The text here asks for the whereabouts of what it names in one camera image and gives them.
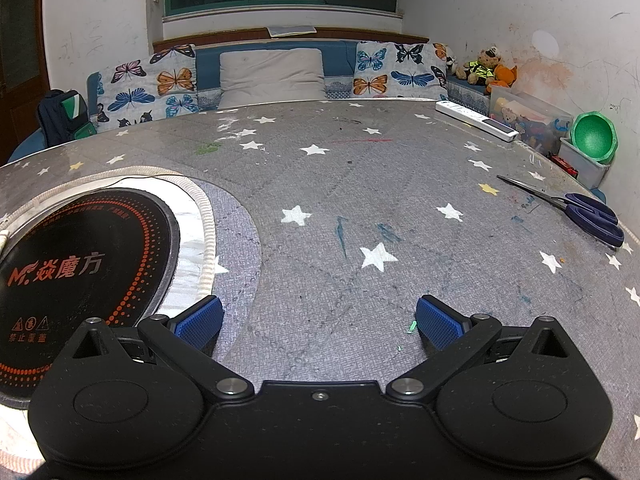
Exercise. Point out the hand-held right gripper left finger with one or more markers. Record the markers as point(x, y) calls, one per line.
point(200, 322)

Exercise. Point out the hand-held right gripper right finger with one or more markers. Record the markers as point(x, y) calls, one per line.
point(437, 322)

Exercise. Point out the round black induction cooker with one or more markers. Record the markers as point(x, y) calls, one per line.
point(75, 260)

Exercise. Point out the grey star tablecloth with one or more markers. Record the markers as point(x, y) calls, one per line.
point(350, 210)

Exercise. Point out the red toy train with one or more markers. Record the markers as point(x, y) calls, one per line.
point(564, 164)

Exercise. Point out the white remote control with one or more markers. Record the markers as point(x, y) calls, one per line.
point(475, 119)

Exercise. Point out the small white plastic bin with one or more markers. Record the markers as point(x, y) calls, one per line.
point(585, 170)

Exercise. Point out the clear toy storage box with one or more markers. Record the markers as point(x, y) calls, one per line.
point(530, 117)

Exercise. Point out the green plastic bowl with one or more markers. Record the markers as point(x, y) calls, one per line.
point(592, 137)

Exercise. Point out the butterfly print pillow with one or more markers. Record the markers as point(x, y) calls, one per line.
point(145, 85)
point(400, 70)

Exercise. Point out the orange plush toy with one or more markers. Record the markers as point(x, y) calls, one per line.
point(504, 77)

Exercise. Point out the blue sofa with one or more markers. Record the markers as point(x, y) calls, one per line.
point(207, 67)

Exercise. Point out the plain grey pillow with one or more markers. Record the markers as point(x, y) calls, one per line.
point(272, 77)

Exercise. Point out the dark backpack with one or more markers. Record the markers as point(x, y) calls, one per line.
point(50, 115)

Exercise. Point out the brown teddy bear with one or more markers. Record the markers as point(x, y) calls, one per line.
point(482, 67)

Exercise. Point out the black white plush toy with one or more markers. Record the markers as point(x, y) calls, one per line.
point(451, 62)

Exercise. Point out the book on windowsill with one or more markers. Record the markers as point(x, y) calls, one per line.
point(292, 31)

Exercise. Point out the wooden door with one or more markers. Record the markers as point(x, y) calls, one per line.
point(20, 60)

